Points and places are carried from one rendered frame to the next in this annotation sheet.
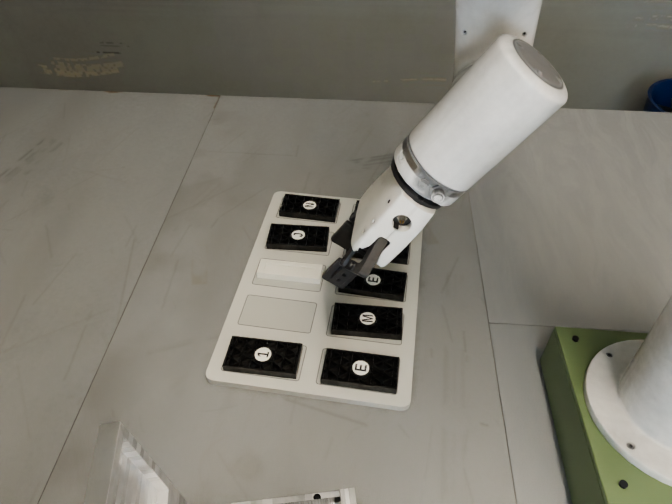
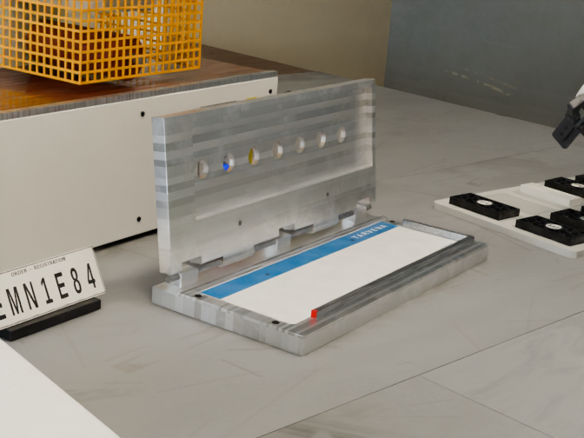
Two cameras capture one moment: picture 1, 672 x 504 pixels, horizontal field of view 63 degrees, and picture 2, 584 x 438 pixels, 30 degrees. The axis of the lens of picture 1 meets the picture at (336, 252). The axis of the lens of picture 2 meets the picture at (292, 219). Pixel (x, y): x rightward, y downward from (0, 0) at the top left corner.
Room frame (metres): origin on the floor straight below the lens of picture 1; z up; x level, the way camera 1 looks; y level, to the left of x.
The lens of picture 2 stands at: (-0.98, -0.72, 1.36)
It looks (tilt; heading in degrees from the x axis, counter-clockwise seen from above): 17 degrees down; 40
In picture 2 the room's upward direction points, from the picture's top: 5 degrees clockwise
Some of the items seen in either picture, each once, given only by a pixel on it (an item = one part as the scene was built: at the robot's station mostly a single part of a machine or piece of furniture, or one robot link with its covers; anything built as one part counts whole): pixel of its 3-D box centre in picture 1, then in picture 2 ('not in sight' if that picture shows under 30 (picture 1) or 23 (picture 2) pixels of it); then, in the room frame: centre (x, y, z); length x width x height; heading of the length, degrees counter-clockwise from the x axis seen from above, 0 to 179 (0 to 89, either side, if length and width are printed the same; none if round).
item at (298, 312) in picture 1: (330, 281); (580, 211); (0.57, 0.01, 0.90); 0.40 x 0.27 x 0.01; 171
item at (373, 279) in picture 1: (373, 282); not in sight; (0.56, -0.06, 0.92); 0.10 x 0.05 x 0.01; 79
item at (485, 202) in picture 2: (263, 356); (484, 206); (0.43, 0.10, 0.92); 0.10 x 0.05 x 0.01; 82
